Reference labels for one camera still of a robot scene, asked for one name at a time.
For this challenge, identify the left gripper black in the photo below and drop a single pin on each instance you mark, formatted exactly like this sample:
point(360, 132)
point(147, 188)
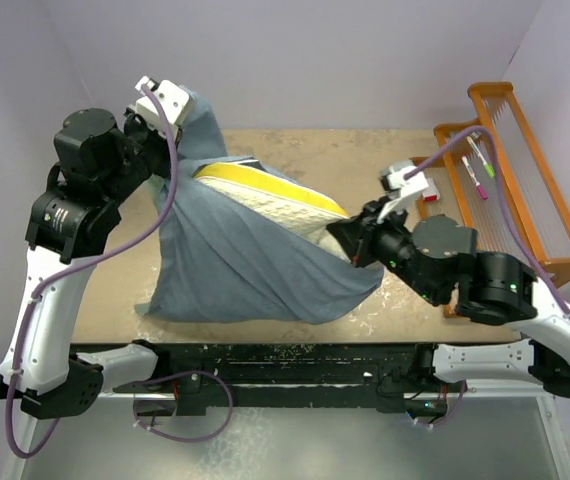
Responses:
point(156, 156)

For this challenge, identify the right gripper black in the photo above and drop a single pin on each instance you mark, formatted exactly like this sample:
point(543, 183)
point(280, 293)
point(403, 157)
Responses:
point(363, 239)

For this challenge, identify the white quilted pillow yellow stripe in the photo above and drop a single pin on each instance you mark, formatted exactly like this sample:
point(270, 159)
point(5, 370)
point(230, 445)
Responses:
point(299, 209)

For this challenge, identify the patchwork green beige pillowcase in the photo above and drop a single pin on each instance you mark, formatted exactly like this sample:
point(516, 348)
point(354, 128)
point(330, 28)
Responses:
point(221, 262)

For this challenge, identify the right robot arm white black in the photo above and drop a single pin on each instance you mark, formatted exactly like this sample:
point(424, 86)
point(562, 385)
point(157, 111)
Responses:
point(439, 260)

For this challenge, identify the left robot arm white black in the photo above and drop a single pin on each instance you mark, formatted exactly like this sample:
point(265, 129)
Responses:
point(99, 166)

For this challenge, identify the white red small box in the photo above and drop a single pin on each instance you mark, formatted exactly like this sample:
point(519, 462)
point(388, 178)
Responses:
point(431, 193)

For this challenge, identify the pink capped marker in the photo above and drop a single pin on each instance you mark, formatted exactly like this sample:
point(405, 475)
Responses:
point(478, 186)

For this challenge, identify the orange wooden tiered rack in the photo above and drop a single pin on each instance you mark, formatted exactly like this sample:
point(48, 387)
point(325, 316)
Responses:
point(527, 185)

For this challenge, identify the green capped marker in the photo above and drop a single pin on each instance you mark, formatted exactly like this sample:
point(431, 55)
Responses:
point(486, 164)

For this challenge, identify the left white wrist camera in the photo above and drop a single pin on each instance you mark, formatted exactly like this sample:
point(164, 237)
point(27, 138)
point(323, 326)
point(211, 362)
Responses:
point(175, 101)

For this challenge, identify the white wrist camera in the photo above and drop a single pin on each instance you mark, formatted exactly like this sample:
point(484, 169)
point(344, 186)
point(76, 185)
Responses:
point(175, 101)
point(403, 184)

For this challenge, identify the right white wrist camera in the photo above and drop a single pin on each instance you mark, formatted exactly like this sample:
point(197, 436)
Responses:
point(403, 184)

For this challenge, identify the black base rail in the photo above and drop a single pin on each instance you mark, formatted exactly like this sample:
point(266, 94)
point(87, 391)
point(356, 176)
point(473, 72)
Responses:
point(386, 377)

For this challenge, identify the aluminium frame rail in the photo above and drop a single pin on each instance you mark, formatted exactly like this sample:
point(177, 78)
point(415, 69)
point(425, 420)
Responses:
point(555, 436)

